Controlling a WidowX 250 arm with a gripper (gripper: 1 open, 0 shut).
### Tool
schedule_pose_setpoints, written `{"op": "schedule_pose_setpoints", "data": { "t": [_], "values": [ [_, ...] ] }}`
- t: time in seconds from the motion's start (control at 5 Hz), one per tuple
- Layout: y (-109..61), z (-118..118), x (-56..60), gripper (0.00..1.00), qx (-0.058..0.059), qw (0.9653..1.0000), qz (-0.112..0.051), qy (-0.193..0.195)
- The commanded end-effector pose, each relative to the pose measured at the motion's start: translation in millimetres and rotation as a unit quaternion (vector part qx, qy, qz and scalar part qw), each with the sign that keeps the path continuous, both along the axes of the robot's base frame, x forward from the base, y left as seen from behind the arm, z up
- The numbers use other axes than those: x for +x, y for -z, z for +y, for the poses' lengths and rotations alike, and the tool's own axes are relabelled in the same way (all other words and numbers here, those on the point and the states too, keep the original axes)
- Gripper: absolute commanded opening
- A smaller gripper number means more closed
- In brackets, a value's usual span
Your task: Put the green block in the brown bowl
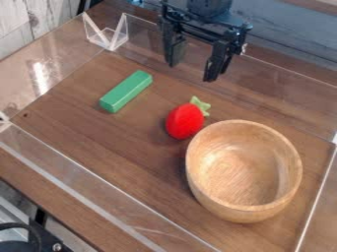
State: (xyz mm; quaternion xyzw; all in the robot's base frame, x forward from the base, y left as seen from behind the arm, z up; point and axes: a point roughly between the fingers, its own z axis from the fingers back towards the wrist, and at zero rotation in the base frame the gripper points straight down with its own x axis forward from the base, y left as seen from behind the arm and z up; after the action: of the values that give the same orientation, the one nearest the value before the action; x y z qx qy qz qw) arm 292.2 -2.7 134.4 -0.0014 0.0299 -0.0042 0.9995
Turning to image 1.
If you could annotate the clear acrylic corner bracket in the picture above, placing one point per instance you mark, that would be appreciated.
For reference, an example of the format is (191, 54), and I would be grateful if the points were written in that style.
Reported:
(107, 38)

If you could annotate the black clamp with cable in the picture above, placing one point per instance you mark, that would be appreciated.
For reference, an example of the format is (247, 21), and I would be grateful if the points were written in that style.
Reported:
(28, 237)

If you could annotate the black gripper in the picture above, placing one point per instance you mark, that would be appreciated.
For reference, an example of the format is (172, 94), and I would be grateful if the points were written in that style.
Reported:
(206, 20)

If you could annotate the brown wooden bowl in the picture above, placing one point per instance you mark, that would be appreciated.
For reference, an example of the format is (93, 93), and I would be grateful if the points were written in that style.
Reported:
(243, 170)

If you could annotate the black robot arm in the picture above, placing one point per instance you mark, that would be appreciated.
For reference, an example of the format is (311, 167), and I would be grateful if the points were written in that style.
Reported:
(204, 20)

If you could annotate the clear acrylic enclosure wall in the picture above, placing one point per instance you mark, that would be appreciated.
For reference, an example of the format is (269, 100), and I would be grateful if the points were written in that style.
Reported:
(106, 171)

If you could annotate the green rectangular block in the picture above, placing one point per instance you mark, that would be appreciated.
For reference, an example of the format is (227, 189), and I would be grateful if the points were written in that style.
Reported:
(127, 89)

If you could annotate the red toy strawberry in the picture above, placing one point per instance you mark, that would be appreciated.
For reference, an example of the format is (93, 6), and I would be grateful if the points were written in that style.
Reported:
(186, 118)

